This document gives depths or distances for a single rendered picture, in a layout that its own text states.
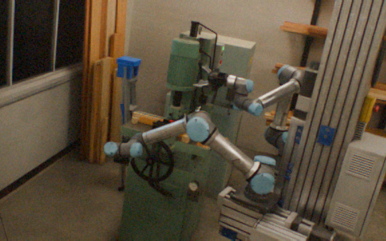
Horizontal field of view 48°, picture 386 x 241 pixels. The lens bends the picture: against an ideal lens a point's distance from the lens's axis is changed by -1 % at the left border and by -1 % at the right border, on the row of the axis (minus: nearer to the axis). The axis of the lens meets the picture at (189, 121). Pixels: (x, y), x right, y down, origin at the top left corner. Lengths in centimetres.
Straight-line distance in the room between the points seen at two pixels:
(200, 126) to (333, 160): 74
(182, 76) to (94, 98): 162
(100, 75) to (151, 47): 136
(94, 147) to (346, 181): 265
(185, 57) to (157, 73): 269
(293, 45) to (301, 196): 280
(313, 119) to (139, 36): 338
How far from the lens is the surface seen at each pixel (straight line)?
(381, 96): 464
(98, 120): 425
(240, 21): 507
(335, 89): 232
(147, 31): 535
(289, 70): 277
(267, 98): 255
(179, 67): 272
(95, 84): 411
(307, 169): 245
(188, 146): 274
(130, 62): 359
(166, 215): 299
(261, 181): 220
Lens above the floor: 191
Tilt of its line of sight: 19 degrees down
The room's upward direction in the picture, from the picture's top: 10 degrees clockwise
